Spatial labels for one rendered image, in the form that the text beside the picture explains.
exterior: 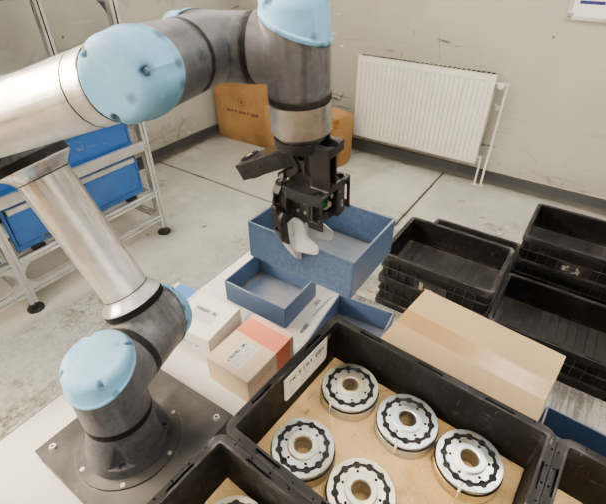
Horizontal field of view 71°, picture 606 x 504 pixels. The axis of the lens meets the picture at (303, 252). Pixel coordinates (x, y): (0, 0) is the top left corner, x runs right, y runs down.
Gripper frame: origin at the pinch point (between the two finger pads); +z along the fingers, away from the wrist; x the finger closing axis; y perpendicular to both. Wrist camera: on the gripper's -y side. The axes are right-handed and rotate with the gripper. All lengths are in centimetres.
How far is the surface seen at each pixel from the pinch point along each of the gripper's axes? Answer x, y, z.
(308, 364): -4.9, 4.4, 21.8
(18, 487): -48, -32, 38
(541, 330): 85, 40, 82
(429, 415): 0.5, 25.6, 26.1
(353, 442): -10.0, 16.9, 28.0
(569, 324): 93, 48, 82
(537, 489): -5.8, 42.1, 18.3
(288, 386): -10.6, 4.2, 21.5
